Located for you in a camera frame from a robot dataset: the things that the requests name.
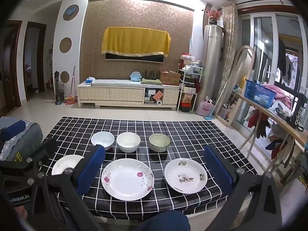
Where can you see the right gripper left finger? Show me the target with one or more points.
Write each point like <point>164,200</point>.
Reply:
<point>56,202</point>

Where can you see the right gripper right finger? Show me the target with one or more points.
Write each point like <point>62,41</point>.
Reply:
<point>264,210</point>

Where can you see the green rimmed ceramic bowl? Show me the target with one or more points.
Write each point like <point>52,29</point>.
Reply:
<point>159,142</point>

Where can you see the grey blue sofa cushion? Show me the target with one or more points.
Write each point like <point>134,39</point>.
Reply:
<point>19,138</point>

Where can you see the pink flower white plate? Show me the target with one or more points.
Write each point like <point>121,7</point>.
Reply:
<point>127,179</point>

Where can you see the white bowl left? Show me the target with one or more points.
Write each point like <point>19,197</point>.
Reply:
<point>103,138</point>

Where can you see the white bowl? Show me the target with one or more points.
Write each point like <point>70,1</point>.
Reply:
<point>128,142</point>
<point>103,138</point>

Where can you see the floral print white plate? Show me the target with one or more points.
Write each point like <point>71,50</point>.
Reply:
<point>185,175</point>

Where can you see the black white grid tablecloth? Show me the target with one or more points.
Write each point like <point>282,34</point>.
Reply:
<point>188,139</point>

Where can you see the blue trouser knee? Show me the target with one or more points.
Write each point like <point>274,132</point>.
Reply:
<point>168,220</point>

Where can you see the white bowl middle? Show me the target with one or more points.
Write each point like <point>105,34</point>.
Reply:
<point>128,142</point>

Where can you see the black zippo bag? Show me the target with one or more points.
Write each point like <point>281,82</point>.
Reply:
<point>294,120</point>

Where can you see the red broom and dustpan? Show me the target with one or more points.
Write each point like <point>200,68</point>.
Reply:
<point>71,99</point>

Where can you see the upright vacuum cleaner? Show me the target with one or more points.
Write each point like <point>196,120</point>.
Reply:
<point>59,91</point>

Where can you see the pink gift bag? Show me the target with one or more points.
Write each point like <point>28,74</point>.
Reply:
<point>205,108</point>

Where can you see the blue plastic basket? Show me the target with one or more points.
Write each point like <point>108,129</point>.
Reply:
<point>259,94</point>

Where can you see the cream tv cabinet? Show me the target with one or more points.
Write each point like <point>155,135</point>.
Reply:
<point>126,93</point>

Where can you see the leaning wooden folding table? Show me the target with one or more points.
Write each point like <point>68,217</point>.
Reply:
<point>229,102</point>

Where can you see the silver standing air conditioner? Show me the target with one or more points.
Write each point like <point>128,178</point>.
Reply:
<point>213,41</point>

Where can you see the light blue container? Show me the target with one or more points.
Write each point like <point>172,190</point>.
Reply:
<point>136,76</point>

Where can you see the white metal shelf rack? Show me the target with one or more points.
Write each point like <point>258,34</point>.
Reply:
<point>191,74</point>

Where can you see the green folded cloth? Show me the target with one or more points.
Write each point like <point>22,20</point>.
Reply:
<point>151,81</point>

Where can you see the brown cardboard box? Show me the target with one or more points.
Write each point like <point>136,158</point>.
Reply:
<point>169,77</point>

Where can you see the yellow cloth tv cover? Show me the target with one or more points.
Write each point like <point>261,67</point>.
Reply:
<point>135,42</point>

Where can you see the beige patterned curtain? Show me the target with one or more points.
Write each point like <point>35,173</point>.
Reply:
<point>230,24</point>

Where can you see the red flower pot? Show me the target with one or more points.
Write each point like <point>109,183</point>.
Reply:
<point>214,16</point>

